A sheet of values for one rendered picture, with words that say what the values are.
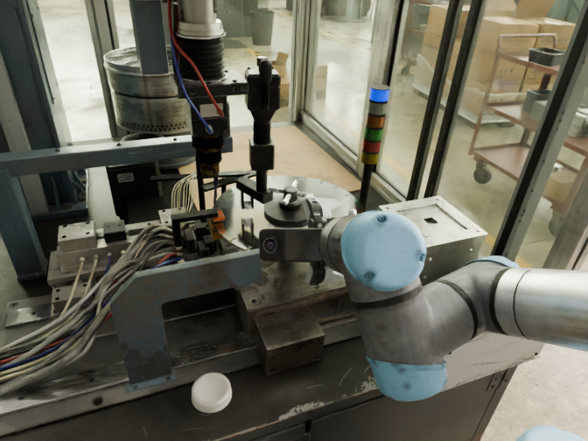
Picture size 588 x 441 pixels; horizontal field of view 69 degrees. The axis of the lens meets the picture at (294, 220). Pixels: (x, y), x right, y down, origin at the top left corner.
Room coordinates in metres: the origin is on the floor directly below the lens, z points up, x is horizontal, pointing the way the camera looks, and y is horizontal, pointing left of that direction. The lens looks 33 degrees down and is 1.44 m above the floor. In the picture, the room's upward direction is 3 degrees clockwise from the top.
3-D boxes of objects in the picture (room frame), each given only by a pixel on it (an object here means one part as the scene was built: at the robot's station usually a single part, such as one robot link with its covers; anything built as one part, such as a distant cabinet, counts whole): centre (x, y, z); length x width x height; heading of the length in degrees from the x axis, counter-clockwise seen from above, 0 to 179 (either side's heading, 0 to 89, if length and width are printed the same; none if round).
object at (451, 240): (0.86, -0.32, 0.82); 0.18 x 0.18 x 0.15; 23
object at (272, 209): (0.79, 0.01, 0.96); 0.11 x 0.11 x 0.03
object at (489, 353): (0.59, -0.37, 0.82); 0.28 x 0.11 x 0.15; 113
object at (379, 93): (1.02, -0.18, 1.14); 0.05 x 0.04 x 0.03; 23
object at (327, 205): (0.60, -0.05, 1.08); 0.09 x 0.06 x 0.03; 10
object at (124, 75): (1.43, 0.47, 0.93); 0.31 x 0.31 x 0.36
